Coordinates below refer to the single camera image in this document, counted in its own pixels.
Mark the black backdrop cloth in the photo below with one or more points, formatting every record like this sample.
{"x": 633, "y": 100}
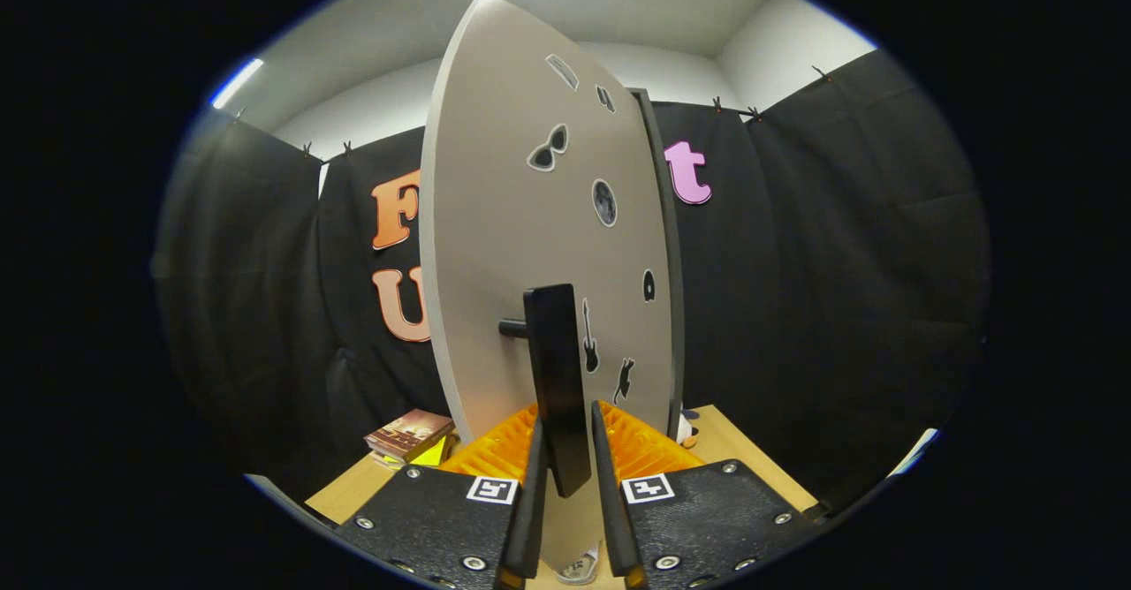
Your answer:
{"x": 839, "y": 263}

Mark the penguin plush toy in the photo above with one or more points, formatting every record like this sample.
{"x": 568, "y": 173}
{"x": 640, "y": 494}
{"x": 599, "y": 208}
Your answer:
{"x": 686, "y": 431}

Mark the narrow ceiling light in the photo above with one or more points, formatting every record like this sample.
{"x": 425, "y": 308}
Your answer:
{"x": 237, "y": 84}

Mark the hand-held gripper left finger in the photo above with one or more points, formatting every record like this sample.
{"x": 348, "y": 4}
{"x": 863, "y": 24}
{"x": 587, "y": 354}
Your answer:
{"x": 530, "y": 502}

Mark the row of black cloth clips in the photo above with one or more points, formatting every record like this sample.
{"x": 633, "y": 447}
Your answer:
{"x": 717, "y": 105}

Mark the grey shoe cabinet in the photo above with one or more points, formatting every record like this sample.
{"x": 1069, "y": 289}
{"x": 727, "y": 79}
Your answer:
{"x": 675, "y": 263}

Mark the yellow book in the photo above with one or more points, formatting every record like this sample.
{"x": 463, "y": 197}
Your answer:
{"x": 433, "y": 455}

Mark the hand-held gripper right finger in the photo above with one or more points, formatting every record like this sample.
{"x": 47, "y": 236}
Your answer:
{"x": 610, "y": 502}

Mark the brown book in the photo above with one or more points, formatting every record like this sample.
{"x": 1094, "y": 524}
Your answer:
{"x": 411, "y": 431}

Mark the white shoe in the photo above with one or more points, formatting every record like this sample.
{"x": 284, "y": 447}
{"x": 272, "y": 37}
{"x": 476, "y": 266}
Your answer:
{"x": 579, "y": 569}

